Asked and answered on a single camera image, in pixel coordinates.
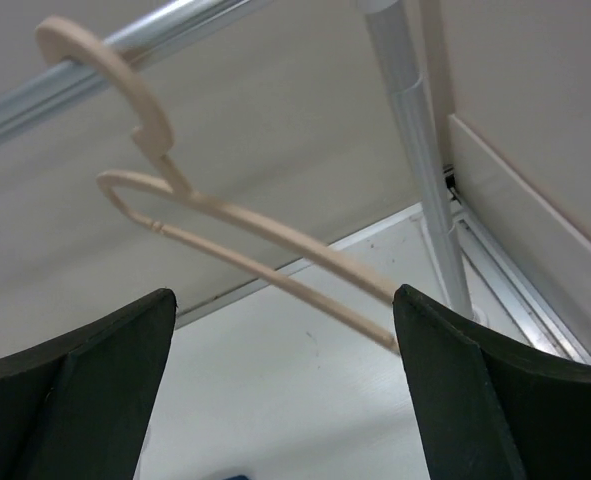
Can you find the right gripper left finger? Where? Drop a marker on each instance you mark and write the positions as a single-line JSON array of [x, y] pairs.
[[78, 406]]

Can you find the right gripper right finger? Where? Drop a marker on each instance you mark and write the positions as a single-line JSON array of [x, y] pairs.
[[488, 406]]

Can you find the beige wooden hanger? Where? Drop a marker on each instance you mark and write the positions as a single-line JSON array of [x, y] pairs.
[[62, 39]]

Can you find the blue t shirt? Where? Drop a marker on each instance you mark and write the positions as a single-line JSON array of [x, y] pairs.
[[237, 476]]

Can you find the white clothes rack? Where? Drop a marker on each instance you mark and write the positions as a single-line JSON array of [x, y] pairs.
[[180, 23]]

